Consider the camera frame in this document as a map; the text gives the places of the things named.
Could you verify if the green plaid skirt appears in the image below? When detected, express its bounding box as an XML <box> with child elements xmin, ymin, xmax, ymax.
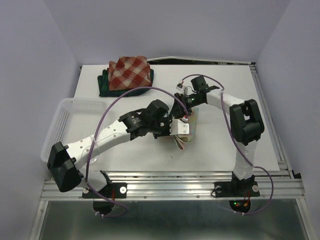
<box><xmin>97</xmin><ymin>68</ymin><xmax>148</xmax><ymax>98</ymax></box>

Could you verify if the pastel floral skirt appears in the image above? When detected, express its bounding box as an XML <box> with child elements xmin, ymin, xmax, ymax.
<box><xmin>173</xmin><ymin>107</ymin><xmax>199</xmax><ymax>150</ymax></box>

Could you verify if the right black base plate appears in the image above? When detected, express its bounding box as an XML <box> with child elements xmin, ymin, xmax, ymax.
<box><xmin>212</xmin><ymin>181</ymin><xmax>260</xmax><ymax>198</ymax></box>

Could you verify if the white plastic basket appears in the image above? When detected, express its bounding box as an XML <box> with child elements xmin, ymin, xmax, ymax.
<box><xmin>40</xmin><ymin>97</ymin><xmax>108</xmax><ymax>163</ymax></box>

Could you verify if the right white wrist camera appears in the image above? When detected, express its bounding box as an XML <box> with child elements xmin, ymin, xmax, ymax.
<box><xmin>176</xmin><ymin>80</ymin><xmax>193</xmax><ymax>96</ymax></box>

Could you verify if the aluminium frame rail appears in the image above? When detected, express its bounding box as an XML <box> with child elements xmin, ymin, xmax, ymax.
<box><xmin>39</xmin><ymin>170</ymin><xmax>306</xmax><ymax>201</ymax></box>

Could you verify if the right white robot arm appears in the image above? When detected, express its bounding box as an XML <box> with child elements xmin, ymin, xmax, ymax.
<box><xmin>170</xmin><ymin>74</ymin><xmax>265</xmax><ymax>195</ymax></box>

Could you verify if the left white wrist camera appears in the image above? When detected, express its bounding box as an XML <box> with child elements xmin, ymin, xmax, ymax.
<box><xmin>169</xmin><ymin>118</ymin><xmax>190</xmax><ymax>136</ymax></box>

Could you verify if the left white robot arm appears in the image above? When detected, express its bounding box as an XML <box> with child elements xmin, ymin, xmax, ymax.
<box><xmin>47</xmin><ymin>99</ymin><xmax>170</xmax><ymax>197</ymax></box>

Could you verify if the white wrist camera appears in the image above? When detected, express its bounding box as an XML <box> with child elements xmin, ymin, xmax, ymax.
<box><xmin>176</xmin><ymin>80</ymin><xmax>193</xmax><ymax>96</ymax></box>
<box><xmin>169</xmin><ymin>118</ymin><xmax>190</xmax><ymax>136</ymax></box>

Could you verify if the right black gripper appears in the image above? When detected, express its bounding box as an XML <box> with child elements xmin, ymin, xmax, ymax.
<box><xmin>168</xmin><ymin>92</ymin><xmax>203</xmax><ymax>120</ymax></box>

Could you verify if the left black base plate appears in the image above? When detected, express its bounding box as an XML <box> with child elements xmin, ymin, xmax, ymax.
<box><xmin>82</xmin><ymin>182</ymin><xmax>128</xmax><ymax>199</ymax></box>

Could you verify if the red plaid skirt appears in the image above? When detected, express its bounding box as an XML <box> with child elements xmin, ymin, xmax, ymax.
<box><xmin>107</xmin><ymin>55</ymin><xmax>152</xmax><ymax>91</ymax></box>

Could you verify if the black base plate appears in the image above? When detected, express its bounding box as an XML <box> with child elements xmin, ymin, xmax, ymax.
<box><xmin>82</xmin><ymin>182</ymin><xmax>128</xmax><ymax>199</ymax></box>
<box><xmin>212</xmin><ymin>181</ymin><xmax>260</xmax><ymax>198</ymax></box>

